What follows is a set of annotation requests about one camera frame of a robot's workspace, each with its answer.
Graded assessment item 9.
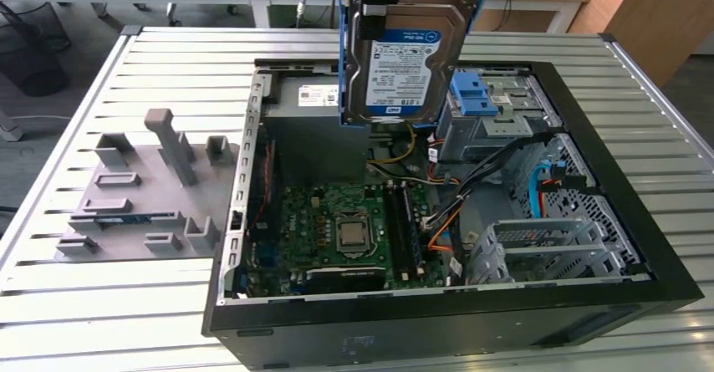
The hard disk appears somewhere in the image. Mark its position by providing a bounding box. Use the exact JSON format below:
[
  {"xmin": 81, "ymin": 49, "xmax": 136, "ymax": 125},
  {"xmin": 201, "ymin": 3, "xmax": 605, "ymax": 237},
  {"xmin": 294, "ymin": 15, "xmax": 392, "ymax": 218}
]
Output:
[{"xmin": 334, "ymin": 0, "xmax": 487, "ymax": 130}]

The metal disk bay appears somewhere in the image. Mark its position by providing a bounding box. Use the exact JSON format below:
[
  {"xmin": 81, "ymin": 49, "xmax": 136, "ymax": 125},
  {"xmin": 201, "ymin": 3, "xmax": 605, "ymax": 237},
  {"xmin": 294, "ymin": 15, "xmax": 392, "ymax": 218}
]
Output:
[{"xmin": 466, "ymin": 215, "xmax": 642, "ymax": 286}]

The blue plastic drive latch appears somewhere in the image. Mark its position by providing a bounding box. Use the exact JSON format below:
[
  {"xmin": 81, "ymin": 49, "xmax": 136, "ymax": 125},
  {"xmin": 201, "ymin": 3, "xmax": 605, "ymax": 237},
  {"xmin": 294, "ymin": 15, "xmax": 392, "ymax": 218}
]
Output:
[{"xmin": 448, "ymin": 72, "xmax": 500, "ymax": 118}]

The metal optical drive cage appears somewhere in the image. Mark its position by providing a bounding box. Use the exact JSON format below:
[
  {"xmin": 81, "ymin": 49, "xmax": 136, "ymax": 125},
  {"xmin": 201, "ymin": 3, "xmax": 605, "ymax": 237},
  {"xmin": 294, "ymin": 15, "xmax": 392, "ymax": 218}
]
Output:
[{"xmin": 435, "ymin": 69, "xmax": 566, "ymax": 169}]

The grey power supply unit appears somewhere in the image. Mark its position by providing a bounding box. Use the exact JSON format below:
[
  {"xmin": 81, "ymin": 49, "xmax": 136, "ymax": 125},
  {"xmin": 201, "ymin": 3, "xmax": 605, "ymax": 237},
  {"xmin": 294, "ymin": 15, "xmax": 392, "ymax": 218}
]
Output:
[{"xmin": 262, "ymin": 74, "xmax": 372, "ymax": 187}]

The wooden cabinet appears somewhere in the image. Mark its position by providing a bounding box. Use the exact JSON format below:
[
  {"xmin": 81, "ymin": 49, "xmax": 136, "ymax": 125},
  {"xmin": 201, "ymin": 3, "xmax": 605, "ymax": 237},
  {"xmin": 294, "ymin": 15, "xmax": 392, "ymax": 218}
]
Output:
[{"xmin": 567, "ymin": 0, "xmax": 714, "ymax": 93}]

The green motherboard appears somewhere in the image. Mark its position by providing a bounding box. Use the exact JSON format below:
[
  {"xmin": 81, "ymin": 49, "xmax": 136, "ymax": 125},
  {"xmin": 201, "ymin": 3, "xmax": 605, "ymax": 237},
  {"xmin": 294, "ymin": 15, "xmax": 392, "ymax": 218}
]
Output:
[{"xmin": 248, "ymin": 179, "xmax": 454, "ymax": 298}]

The black RAM slot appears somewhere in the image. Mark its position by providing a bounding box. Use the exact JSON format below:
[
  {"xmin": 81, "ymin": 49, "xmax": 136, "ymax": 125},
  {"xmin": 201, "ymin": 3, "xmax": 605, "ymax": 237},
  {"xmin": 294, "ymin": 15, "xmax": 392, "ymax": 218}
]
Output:
[
  {"xmin": 384, "ymin": 181, "xmax": 412, "ymax": 280},
  {"xmin": 399, "ymin": 181, "xmax": 430, "ymax": 278}
]

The silver CPU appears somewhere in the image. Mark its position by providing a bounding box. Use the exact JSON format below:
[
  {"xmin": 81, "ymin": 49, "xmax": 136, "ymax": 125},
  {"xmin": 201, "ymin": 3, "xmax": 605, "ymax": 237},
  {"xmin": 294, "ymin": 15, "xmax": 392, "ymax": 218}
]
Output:
[{"xmin": 336, "ymin": 221, "xmax": 371, "ymax": 248}]

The CPU socket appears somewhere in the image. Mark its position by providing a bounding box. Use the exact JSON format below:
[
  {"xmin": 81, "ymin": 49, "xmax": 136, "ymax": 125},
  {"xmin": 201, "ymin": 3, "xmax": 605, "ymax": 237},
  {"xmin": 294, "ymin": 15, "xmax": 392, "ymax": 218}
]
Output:
[{"xmin": 331, "ymin": 210, "xmax": 378, "ymax": 261}]

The black mesh wastebasket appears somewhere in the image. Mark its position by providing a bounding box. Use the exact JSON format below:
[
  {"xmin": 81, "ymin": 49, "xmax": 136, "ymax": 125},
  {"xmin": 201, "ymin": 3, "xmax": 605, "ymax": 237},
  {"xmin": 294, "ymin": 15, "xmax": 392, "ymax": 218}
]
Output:
[{"xmin": 0, "ymin": 2, "xmax": 72, "ymax": 97}]

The grey parts rack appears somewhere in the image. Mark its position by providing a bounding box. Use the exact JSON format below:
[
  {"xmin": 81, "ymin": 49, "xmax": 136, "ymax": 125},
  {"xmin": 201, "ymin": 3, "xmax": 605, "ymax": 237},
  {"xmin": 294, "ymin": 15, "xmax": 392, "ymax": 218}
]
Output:
[{"xmin": 52, "ymin": 108, "xmax": 242, "ymax": 264}]

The black graphics card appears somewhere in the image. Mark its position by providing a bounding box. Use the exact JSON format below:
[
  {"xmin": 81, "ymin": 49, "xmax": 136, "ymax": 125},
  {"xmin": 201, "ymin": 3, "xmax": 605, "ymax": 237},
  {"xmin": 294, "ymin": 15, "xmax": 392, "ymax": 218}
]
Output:
[{"xmin": 303, "ymin": 265, "xmax": 388, "ymax": 294}]

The blue RAM stick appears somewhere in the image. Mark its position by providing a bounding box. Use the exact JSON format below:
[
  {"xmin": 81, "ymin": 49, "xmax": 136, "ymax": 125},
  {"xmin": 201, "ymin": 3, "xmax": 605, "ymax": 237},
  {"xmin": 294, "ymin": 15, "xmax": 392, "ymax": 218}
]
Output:
[{"xmin": 93, "ymin": 216, "xmax": 153, "ymax": 228}]

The grey metal stand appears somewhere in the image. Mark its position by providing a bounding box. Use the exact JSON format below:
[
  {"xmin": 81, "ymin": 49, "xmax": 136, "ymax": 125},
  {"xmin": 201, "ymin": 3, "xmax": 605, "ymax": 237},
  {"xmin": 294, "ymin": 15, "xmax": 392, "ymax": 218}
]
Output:
[{"xmin": 0, "ymin": 108, "xmax": 27, "ymax": 143}]

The black open PC case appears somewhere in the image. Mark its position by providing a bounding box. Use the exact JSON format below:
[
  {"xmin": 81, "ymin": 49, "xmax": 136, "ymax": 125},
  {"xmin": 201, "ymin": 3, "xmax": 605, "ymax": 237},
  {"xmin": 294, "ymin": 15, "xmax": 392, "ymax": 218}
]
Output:
[{"xmin": 200, "ymin": 57, "xmax": 705, "ymax": 369}]

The yellow wire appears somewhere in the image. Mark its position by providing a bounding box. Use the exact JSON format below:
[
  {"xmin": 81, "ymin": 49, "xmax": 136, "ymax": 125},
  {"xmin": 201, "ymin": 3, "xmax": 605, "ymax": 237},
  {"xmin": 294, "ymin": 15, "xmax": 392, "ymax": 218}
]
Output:
[{"xmin": 366, "ymin": 124, "xmax": 420, "ymax": 166}]

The red orange wire bundle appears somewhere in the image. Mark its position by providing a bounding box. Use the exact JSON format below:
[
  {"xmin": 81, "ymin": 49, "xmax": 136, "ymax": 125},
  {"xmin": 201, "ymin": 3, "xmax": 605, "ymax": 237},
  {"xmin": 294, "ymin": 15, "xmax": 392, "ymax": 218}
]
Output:
[{"xmin": 424, "ymin": 135, "xmax": 466, "ymax": 186}]

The grey black wire bundle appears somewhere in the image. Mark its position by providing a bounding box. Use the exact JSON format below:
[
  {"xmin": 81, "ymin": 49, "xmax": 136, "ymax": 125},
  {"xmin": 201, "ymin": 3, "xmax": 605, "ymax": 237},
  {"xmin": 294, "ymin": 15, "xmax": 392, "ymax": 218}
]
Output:
[{"xmin": 367, "ymin": 171, "xmax": 464, "ymax": 187}]

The red black twisted wire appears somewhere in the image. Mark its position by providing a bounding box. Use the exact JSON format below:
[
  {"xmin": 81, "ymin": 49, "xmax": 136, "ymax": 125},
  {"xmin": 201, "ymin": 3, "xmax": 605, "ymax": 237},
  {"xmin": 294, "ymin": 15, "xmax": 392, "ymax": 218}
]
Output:
[{"xmin": 254, "ymin": 140, "xmax": 279, "ymax": 232}]

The black cable bundle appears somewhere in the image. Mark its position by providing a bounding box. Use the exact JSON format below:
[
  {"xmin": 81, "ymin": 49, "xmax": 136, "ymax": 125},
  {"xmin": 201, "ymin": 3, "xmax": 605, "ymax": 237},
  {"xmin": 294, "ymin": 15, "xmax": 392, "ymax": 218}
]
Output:
[{"xmin": 422, "ymin": 131, "xmax": 562, "ymax": 232}]

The blue data wire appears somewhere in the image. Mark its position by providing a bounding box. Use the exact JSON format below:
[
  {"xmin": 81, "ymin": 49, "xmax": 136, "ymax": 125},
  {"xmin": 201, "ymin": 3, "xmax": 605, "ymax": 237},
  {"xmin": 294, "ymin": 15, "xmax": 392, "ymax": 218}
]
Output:
[{"xmin": 526, "ymin": 159, "xmax": 566, "ymax": 219}]

